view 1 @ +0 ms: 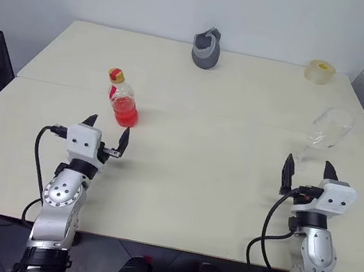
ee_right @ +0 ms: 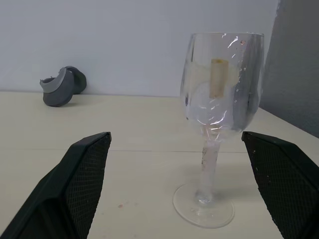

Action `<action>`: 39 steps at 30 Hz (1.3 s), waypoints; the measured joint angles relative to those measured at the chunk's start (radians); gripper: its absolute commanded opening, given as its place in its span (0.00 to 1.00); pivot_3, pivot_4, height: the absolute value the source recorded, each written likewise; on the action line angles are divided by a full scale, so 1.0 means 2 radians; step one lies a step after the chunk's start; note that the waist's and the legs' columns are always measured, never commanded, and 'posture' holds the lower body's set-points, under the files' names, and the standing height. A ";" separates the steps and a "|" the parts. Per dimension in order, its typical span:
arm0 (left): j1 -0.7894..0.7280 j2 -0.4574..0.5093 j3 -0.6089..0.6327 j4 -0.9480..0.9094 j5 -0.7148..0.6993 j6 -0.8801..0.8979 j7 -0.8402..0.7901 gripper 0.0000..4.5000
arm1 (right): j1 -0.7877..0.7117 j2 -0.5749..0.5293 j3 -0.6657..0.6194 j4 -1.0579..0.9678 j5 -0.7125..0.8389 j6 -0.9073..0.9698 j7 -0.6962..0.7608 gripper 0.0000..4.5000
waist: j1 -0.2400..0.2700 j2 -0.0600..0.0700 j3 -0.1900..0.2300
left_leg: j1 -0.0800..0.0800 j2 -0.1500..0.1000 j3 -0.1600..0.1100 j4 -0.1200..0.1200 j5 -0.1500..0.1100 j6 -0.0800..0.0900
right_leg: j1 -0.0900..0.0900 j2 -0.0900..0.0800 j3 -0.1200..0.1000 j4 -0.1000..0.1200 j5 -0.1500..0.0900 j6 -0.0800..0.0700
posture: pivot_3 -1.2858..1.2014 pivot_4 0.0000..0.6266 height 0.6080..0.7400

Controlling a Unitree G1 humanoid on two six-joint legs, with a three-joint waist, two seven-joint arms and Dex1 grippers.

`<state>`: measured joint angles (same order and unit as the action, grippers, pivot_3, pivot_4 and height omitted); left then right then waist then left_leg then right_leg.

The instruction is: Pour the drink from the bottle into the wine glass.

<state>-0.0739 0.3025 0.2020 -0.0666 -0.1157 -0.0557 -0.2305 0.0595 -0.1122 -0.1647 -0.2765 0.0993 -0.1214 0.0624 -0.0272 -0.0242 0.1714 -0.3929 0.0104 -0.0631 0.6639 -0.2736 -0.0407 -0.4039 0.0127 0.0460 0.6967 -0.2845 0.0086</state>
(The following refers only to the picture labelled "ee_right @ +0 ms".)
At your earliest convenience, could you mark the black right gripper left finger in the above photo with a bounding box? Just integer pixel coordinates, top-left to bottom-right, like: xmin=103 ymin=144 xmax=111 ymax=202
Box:
xmin=0 ymin=131 xmax=112 ymax=239

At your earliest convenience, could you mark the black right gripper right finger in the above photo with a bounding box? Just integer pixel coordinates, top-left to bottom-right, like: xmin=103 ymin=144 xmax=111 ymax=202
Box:
xmin=241 ymin=131 xmax=319 ymax=239

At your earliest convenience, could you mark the clear wine glass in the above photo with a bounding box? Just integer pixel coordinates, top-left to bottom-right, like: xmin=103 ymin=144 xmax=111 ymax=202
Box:
xmin=173 ymin=31 xmax=265 ymax=229

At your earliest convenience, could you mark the grey jug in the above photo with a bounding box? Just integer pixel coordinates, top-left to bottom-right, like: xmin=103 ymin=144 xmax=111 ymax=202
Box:
xmin=39 ymin=65 xmax=87 ymax=108

